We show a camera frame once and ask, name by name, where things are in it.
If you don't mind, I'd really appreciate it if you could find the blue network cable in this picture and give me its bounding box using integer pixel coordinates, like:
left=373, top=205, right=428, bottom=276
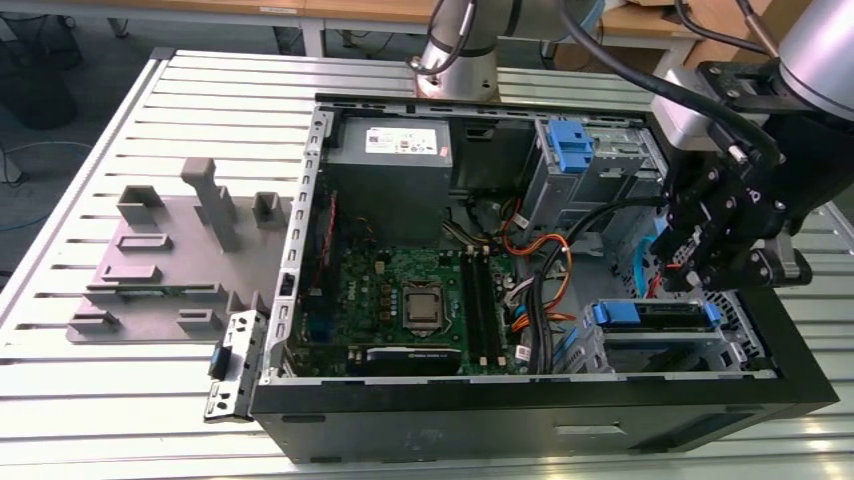
left=0, top=212, right=52, bottom=234

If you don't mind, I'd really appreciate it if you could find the blue drive latch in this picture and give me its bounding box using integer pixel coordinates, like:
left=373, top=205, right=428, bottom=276
left=548, top=119, right=595, bottom=174

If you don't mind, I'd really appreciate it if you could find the metal disk bay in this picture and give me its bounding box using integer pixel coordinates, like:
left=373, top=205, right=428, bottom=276
left=583, top=298, right=752, bottom=374

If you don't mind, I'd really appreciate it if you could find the hard disk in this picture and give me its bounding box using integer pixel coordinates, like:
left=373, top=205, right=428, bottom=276
left=590, top=298, right=722, bottom=334

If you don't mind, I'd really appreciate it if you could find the wooden cabinet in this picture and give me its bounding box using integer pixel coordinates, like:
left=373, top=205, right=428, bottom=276
left=679, top=0, right=822, bottom=84

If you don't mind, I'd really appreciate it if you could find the CPU socket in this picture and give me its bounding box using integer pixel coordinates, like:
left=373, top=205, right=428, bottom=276
left=397, top=279, right=449, bottom=337

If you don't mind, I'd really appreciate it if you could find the grey power supply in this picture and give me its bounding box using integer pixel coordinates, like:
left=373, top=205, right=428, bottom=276
left=323, top=118, right=455, bottom=249

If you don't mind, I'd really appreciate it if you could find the green motherboard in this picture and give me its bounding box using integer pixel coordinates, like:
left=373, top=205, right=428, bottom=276
left=303, top=244, right=535, bottom=377

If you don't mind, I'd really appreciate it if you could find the orange power wire black connector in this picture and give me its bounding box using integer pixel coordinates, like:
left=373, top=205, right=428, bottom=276
left=650, top=234, right=706, bottom=296

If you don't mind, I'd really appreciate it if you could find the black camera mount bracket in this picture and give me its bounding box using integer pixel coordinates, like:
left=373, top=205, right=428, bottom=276
left=696, top=58, right=786, bottom=111

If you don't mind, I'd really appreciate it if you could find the thick black robot hose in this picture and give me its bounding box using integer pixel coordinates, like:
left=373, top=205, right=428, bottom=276
left=556, top=0, right=786, bottom=166

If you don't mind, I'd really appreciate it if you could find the black cable bundle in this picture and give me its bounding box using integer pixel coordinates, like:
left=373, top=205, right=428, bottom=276
left=532, top=194, right=672, bottom=376

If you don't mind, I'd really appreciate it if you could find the silver CPU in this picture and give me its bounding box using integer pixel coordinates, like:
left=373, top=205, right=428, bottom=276
left=404, top=293, right=441, bottom=321

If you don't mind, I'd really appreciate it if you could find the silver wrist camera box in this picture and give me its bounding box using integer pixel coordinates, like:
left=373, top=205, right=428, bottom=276
left=650, top=67, right=735, bottom=151

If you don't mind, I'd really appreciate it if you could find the metal drive cage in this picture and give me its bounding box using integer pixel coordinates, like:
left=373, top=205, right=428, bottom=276
left=523, top=117, right=668, bottom=236

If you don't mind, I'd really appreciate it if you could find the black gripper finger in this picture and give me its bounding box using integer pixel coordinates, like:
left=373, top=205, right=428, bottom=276
left=688, top=223, right=814, bottom=292
left=650, top=160, right=735, bottom=260

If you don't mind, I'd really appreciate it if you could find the wooden desk white frame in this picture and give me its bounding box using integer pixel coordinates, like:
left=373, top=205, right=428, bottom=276
left=0, top=0, right=325, bottom=56
left=323, top=0, right=708, bottom=76

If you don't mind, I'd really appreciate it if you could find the black RAM slot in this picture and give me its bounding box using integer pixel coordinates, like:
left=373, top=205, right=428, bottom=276
left=463, top=244, right=489, bottom=366
left=477, top=244, right=507, bottom=365

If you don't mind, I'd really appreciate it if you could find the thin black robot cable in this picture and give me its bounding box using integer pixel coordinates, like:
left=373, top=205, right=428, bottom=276
left=671, top=0, right=783, bottom=57

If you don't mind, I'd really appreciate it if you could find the metal bracket with blue tab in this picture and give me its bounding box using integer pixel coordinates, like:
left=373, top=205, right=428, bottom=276
left=203, top=309, right=261, bottom=424

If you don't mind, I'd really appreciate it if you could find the black PC case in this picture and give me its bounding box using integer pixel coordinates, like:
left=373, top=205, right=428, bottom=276
left=245, top=91, right=840, bottom=464

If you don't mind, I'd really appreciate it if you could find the orange wire bundle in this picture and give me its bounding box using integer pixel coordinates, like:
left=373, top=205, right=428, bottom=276
left=503, top=232, right=579, bottom=326

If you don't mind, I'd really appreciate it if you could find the grey parts rack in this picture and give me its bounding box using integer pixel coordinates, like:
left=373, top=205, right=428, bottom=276
left=62, top=157, right=299, bottom=346

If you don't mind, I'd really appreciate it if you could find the black graphics card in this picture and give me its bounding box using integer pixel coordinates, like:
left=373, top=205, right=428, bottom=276
left=345, top=344, right=463, bottom=377

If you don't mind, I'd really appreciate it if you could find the blue data wire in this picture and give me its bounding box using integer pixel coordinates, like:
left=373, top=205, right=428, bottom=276
left=630, top=232, right=662, bottom=299

